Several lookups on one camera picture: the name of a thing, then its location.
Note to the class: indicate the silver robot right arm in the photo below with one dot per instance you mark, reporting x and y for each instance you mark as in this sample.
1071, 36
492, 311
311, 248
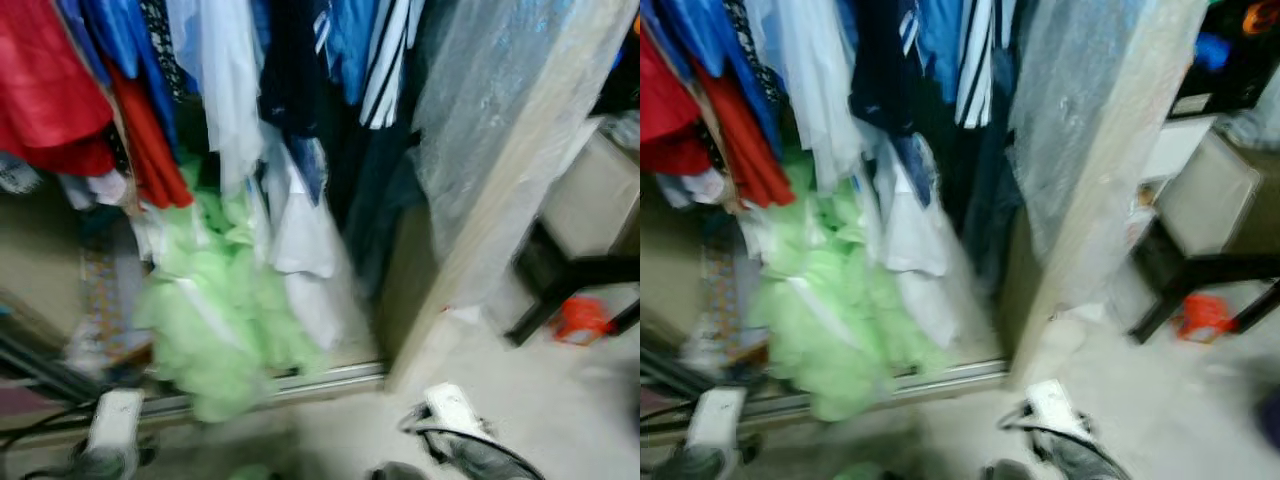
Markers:
1085, 460
480, 460

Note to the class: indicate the olive green storage box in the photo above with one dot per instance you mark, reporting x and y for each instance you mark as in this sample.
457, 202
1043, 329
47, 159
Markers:
1220, 195
595, 190

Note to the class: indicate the dark wooden stool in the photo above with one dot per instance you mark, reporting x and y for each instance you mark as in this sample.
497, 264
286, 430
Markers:
1180, 270
560, 270

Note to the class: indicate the patterned grey yellow board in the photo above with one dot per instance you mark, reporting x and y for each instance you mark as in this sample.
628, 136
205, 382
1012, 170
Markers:
105, 290
722, 290

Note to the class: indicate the small red box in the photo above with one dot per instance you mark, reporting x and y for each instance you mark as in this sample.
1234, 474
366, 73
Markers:
1205, 318
580, 320

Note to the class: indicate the red shiny jacket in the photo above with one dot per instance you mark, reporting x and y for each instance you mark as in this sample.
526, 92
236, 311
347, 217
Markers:
45, 90
670, 110

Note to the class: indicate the orange-red garment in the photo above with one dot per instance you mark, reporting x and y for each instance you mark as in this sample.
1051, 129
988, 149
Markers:
150, 150
750, 150

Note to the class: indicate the light green tulle dress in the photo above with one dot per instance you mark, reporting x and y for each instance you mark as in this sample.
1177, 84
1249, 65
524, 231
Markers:
220, 320
830, 320

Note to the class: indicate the blue shirt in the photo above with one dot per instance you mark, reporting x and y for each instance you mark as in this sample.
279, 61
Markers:
700, 40
110, 40

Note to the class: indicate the black white floral garment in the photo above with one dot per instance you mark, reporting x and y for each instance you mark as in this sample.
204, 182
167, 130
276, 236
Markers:
748, 50
162, 50

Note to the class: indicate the clear bubble wrap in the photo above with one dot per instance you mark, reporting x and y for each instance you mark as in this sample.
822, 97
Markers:
1080, 90
480, 90

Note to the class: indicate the plain white garment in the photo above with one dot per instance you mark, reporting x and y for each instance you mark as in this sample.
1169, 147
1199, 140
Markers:
915, 240
305, 240

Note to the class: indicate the dark navy garment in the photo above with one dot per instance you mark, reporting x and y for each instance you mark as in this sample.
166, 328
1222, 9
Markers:
890, 100
300, 100

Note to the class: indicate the black white striped garment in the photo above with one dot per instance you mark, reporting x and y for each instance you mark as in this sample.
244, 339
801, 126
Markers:
985, 70
390, 70

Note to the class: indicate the robot right leg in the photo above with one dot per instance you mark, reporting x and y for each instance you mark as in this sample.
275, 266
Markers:
1007, 471
397, 472

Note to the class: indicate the blue denim garment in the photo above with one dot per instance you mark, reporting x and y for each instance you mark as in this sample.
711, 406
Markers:
345, 50
945, 50

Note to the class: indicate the black crate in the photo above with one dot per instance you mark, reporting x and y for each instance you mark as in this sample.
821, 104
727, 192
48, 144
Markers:
1230, 70

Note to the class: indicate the purple plastic bin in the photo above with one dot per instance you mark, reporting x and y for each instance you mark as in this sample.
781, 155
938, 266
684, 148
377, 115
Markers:
1270, 420

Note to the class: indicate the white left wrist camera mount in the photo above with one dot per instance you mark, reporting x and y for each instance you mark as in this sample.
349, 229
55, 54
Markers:
718, 418
115, 420

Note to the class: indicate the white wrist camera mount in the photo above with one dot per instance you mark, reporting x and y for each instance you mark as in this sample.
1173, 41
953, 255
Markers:
718, 418
115, 420
455, 408
1058, 406

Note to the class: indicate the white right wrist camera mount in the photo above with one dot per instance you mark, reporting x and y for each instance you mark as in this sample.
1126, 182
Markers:
455, 408
1058, 406

